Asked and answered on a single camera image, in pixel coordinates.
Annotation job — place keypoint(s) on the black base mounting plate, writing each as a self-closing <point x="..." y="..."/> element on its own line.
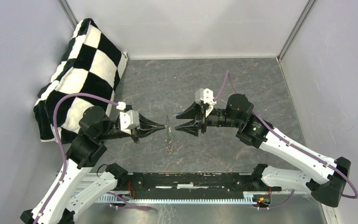
<point x="190" y="185"/>

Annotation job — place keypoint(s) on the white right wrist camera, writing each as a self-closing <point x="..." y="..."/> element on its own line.
<point x="204" y="98"/>

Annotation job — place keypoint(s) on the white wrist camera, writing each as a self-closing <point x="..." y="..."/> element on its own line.
<point x="204" y="98"/>
<point x="129" y="120"/>

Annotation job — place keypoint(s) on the white slotted cable duct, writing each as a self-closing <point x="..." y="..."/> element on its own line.
<point x="244" y="199"/>

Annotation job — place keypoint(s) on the green tagged key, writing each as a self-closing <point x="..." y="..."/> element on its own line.
<point x="168" y="131"/>

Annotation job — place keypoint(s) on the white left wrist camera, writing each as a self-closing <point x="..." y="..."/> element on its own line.
<point x="129" y="120"/>

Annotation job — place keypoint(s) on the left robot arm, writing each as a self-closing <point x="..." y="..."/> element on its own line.
<point x="60" y="205"/>

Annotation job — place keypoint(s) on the black white checkered blanket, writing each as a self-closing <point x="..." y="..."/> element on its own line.
<point x="91" y="64"/>

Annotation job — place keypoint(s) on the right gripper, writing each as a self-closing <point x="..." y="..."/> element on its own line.
<point x="194" y="111"/>

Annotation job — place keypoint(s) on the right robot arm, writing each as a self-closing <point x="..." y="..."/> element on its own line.
<point x="321" y="176"/>

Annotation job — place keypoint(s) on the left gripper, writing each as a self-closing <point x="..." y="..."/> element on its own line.
<point x="145" y="122"/>

